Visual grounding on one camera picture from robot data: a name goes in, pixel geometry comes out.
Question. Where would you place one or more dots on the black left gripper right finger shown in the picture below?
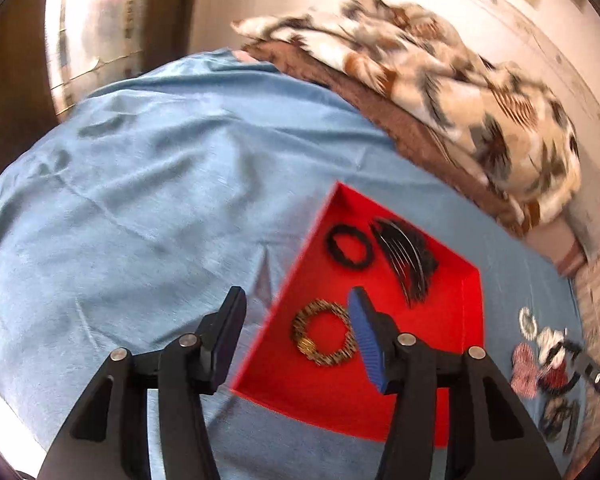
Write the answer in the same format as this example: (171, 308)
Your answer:
(491, 434)

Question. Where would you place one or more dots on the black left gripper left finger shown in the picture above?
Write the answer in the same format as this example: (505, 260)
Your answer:
(105, 434)

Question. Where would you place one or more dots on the red patterned scrunchie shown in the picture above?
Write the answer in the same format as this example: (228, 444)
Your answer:
(554, 381)

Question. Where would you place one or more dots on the grey brown organza scrunchie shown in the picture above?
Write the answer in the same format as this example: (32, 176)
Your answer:
(559, 412)

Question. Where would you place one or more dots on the white dotted scrunchie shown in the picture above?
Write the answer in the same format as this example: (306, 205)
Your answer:
(546, 340)

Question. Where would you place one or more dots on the red jewelry tray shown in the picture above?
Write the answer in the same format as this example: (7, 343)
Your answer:
(352, 397)

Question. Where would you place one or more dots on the pink checkered scrunchie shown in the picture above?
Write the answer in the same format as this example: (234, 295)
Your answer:
(525, 372)

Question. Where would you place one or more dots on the light blue bed sheet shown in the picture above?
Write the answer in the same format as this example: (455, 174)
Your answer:
(130, 221)

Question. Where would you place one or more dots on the brown ruffled blanket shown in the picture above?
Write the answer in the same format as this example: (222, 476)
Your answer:
(413, 140)

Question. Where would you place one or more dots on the leaf pattern quilt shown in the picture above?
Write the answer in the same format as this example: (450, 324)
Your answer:
(506, 126)

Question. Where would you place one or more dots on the wooden glass door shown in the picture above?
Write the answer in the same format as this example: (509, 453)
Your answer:
(53, 53)

